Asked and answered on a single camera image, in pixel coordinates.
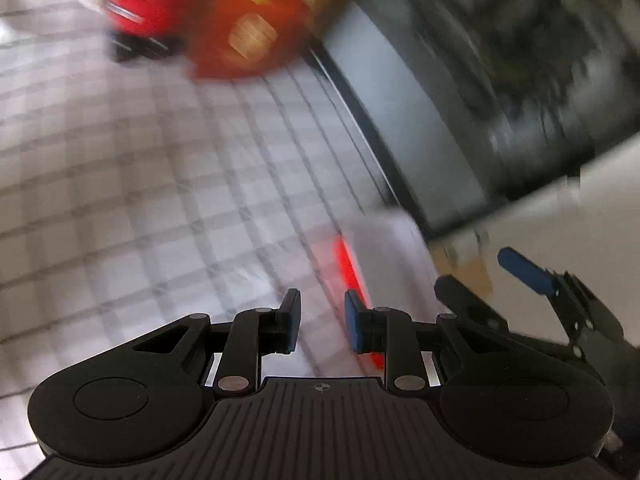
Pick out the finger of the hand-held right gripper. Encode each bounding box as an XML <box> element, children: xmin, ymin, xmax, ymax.
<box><xmin>497</xmin><ymin>247</ymin><xmax>625</xmax><ymax>348</ymax></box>
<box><xmin>434</xmin><ymin>275</ymin><xmax>511</xmax><ymax>336</ymax></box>

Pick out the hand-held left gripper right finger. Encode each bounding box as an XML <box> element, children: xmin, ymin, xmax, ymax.
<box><xmin>343</xmin><ymin>289</ymin><xmax>511</xmax><ymax>397</ymax></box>

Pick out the brown cardboard box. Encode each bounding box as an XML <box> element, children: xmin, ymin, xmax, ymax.
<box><xmin>427</xmin><ymin>230</ymin><xmax>496</xmax><ymax>296</ymax></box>

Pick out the red black white toy figure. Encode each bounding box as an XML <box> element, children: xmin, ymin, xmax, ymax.
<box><xmin>80</xmin><ymin>0</ymin><xmax>213</xmax><ymax>63</ymax></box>

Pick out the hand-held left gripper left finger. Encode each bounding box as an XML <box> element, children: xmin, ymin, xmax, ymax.
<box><xmin>131</xmin><ymin>287</ymin><xmax>303</xmax><ymax>397</ymax></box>

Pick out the grey glass-front cabinet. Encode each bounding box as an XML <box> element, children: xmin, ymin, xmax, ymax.
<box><xmin>307</xmin><ymin>0</ymin><xmax>640</xmax><ymax>238</ymax></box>

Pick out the checked white tablecloth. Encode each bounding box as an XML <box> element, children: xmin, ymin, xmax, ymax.
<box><xmin>0</xmin><ymin>0</ymin><xmax>431</xmax><ymax>461</ymax></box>

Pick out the orange-red snack bag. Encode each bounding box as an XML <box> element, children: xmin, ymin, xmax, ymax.
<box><xmin>187</xmin><ymin>0</ymin><xmax>363</xmax><ymax>81</ymax></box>

